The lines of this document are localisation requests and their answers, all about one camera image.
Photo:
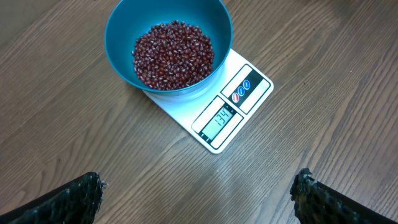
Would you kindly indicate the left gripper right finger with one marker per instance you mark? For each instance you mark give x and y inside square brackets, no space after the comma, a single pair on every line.
[315,202]

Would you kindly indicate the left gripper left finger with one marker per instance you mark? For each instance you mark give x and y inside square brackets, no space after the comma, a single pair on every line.
[77,201]

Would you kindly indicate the white digital kitchen scale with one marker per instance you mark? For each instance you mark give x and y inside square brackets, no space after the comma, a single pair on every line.
[215,112]

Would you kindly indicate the blue bowl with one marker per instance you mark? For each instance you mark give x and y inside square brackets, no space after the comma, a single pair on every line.
[131,18]

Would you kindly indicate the red beans in bowl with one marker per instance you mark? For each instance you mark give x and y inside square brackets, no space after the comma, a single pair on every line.
[172,56]

